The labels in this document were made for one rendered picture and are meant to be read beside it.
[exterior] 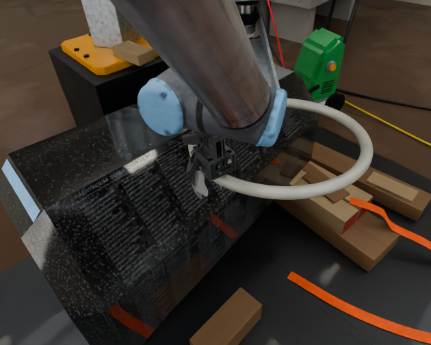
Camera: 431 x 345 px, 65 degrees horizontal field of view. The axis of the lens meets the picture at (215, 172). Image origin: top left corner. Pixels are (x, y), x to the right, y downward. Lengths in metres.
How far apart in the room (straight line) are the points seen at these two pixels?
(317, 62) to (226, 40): 2.24
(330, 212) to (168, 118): 1.28
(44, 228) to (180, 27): 0.83
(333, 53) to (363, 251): 1.40
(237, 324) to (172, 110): 1.07
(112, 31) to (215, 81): 1.59
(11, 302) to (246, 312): 1.09
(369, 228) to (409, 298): 0.34
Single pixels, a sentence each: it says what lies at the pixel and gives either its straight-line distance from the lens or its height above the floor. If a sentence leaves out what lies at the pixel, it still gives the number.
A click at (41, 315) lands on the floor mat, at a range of 1.80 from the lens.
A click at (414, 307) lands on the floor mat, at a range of 1.79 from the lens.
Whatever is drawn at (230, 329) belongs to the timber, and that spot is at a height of 0.14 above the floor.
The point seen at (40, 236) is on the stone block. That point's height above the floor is 0.73.
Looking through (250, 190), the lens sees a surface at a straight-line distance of 0.75.
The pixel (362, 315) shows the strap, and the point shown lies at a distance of 1.68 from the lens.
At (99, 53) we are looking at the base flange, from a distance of 1.93.
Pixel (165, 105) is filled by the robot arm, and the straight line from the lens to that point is 0.53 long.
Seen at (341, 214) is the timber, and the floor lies 0.22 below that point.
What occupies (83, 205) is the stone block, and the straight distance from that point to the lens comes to 1.02.
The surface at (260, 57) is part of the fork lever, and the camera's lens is 1.32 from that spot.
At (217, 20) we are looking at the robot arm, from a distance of 0.29.
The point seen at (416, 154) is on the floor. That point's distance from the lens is 2.60.
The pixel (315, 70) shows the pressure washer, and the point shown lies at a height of 0.38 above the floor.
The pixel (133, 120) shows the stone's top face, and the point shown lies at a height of 0.80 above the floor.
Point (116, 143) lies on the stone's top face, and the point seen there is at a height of 0.80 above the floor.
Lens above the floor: 1.46
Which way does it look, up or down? 42 degrees down
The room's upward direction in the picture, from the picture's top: 3 degrees counter-clockwise
